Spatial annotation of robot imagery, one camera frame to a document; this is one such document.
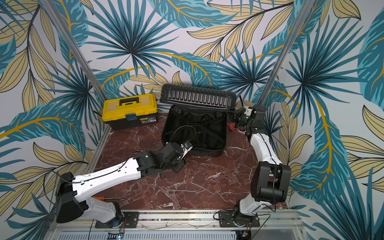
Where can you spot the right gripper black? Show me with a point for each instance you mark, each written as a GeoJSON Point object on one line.
{"type": "Point", "coordinates": [240, 118]}

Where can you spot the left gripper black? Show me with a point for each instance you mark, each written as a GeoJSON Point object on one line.
{"type": "Point", "coordinates": [181, 163]}

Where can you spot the black ribbed hard-shell suitcase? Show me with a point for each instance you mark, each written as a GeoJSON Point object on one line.
{"type": "Point", "coordinates": [198, 115]}

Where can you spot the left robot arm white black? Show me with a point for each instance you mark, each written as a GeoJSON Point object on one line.
{"type": "Point", "coordinates": [75, 194]}

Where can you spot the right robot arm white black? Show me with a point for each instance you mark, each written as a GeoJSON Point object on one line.
{"type": "Point", "coordinates": [271, 179]}

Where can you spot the red pipe wrench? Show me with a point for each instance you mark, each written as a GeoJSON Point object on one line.
{"type": "Point", "coordinates": [231, 126]}

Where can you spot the yellow and black toolbox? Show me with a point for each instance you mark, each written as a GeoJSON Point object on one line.
{"type": "Point", "coordinates": [124, 113]}

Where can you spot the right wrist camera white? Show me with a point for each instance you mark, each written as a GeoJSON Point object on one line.
{"type": "Point", "coordinates": [248, 112]}

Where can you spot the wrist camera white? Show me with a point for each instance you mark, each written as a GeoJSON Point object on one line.
{"type": "Point", "coordinates": [186, 148]}
{"type": "Point", "coordinates": [248, 112]}

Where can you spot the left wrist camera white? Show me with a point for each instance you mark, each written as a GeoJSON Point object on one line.
{"type": "Point", "coordinates": [186, 148]}

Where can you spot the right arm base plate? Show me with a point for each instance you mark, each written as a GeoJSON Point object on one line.
{"type": "Point", "coordinates": [231, 219]}

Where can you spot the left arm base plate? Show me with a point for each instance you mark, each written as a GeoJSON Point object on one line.
{"type": "Point", "coordinates": [126, 220]}

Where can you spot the orange handled screwdriver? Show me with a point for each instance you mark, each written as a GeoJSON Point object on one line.
{"type": "Point", "coordinates": [104, 198]}

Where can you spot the right aluminium corner post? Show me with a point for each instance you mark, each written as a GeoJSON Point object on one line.
{"type": "Point", "coordinates": [291, 37]}

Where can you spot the aluminium corner post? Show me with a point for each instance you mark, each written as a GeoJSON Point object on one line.
{"type": "Point", "coordinates": [65, 32]}
{"type": "Point", "coordinates": [291, 37]}

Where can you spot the left aluminium corner post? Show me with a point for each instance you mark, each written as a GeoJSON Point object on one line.
{"type": "Point", "coordinates": [65, 32]}

